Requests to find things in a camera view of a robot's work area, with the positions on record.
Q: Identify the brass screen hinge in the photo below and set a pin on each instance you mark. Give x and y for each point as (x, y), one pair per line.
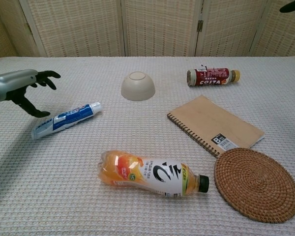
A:
(199, 25)

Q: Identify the red Costa coffee bottle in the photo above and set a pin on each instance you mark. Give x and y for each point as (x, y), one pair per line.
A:
(211, 76)

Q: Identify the kraft spiral notebook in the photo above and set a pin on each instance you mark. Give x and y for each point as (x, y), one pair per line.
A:
(214, 120)

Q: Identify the wicker folding screen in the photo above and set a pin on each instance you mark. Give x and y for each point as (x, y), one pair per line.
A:
(157, 27)

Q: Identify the white woven tablecloth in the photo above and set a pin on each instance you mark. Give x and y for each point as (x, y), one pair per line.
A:
(64, 172)

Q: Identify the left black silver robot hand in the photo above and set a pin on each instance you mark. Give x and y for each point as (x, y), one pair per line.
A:
(12, 82)

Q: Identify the round woven rattan coaster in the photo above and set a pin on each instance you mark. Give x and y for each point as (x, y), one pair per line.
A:
(256, 185)

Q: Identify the cream ceramic bowl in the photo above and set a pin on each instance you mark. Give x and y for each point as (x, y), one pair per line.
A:
(137, 87)

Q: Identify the blue white toothpaste tube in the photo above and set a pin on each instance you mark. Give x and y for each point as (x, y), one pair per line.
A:
(68, 118)

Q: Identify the orange juice plastic bottle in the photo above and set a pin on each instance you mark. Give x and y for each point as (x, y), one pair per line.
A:
(147, 173)

